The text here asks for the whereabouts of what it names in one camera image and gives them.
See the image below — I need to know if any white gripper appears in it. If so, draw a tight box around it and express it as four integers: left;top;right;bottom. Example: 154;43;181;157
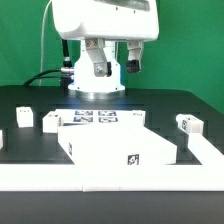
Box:
52;0;159;77

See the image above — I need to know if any white square table top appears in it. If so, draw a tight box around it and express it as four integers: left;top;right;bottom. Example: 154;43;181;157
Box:
57;124;178;167

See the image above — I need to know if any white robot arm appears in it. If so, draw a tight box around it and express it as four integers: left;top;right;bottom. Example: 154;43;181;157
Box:
52;0;159;99

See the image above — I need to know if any white sheet with markers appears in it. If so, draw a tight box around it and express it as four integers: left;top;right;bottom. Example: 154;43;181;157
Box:
55;109;133;124

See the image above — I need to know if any white U-shaped fence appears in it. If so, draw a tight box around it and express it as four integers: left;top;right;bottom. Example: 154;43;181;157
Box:
0;134;224;192

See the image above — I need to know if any grey cable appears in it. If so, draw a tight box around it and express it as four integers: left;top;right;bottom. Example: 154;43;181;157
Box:
38;0;54;87

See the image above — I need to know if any black cable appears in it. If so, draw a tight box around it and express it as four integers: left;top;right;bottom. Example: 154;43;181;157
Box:
23;68;73;87

